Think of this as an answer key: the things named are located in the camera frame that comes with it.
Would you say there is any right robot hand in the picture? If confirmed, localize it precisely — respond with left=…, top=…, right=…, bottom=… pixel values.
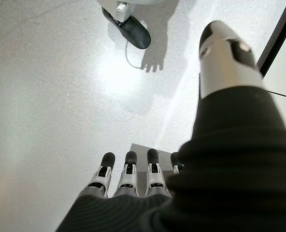
left=56, top=20, right=286, bottom=232

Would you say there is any black robot foot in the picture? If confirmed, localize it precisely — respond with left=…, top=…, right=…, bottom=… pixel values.
left=96, top=0, right=151, bottom=50

